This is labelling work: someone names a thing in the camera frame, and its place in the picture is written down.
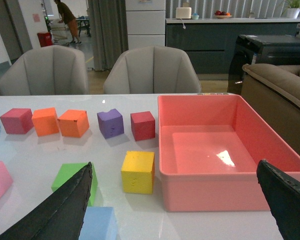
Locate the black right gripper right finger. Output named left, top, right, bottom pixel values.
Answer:
left=256, top=159, right=300, bottom=240

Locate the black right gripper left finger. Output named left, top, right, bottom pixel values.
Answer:
left=0, top=162, right=93, bottom=240

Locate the light blue foam cube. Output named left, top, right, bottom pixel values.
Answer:
left=79, top=206, right=118, bottom=240

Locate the green foam cube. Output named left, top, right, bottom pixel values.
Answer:
left=51, top=163, right=98, bottom=207

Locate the yellow foam cube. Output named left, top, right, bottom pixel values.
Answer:
left=121, top=151, right=155, bottom=195

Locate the orange foam cube right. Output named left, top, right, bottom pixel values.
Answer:
left=57, top=109, right=90, bottom=138

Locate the orange foam cube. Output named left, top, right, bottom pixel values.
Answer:
left=57, top=109, right=90, bottom=138
left=32, top=107, right=60, bottom=137

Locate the orange foam cube left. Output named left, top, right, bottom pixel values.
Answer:
left=32, top=107, right=60, bottom=137

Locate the pink plastic bin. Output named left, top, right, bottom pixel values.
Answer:
left=157, top=94, right=300, bottom=212

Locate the crimson foam cube left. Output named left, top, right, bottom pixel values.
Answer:
left=0, top=108, right=34, bottom=135

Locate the notched purple foam cube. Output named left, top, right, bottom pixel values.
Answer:
left=97, top=108, right=125, bottom=139

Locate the beige sofa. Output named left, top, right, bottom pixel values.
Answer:
left=240, top=63, right=300, bottom=155

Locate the dark red foam cube right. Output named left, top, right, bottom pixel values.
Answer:
left=130, top=111, right=156, bottom=141

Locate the left grey chair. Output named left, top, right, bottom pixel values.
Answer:
left=0, top=45, right=89, bottom=96

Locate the grey chair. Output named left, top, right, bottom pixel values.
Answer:
left=0, top=45, right=89, bottom=96
left=103, top=45, right=202, bottom=95

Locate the black appliance box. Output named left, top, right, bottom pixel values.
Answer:
left=227, top=34, right=300, bottom=95

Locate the right grey chair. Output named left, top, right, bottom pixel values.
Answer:
left=103, top=45, right=202, bottom=95

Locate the dark grey counter cabinet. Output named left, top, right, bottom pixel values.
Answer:
left=165, top=17, right=300, bottom=74

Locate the red bin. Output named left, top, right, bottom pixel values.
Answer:
left=37, top=31, right=53, bottom=47

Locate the potted plant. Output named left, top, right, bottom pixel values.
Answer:
left=279, top=0, right=300, bottom=19

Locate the fruit plate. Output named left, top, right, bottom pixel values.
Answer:
left=214, top=10, right=232, bottom=19

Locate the person in brown shirt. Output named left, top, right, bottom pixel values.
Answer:
left=54, top=0, right=82, bottom=45

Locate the grey curtain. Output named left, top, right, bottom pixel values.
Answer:
left=88, top=0, right=128, bottom=71

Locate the small teal bowl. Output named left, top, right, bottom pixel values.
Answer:
left=191, top=13, right=199, bottom=20

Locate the white drawer cabinet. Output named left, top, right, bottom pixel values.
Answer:
left=125, top=0, right=166, bottom=50

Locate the white toaster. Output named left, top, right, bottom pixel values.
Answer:
left=175, top=7, right=192, bottom=19

